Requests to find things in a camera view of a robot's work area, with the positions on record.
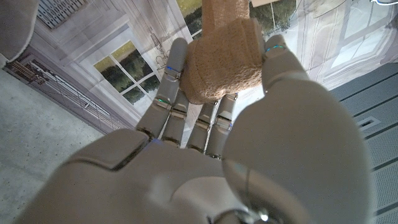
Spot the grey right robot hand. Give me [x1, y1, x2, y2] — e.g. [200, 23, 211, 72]
[12, 34, 374, 224]

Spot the tan elastic arm wrap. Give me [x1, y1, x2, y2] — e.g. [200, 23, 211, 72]
[180, 0, 266, 105]

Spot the printed window backdrop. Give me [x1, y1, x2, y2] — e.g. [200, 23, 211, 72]
[0, 0, 398, 134]

